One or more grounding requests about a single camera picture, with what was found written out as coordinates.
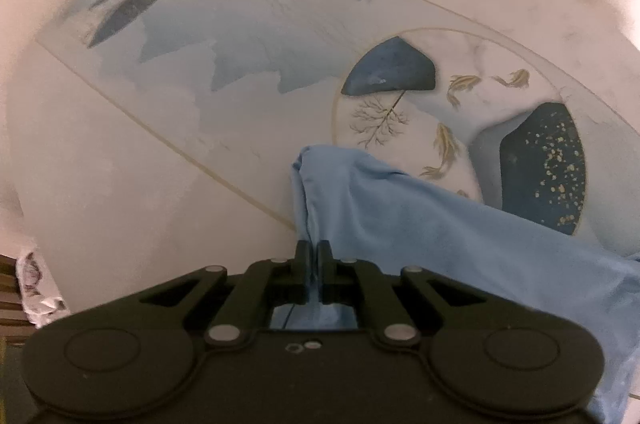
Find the light blue t-shirt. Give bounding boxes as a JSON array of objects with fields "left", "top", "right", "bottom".
[{"left": 291, "top": 145, "right": 639, "bottom": 423}]

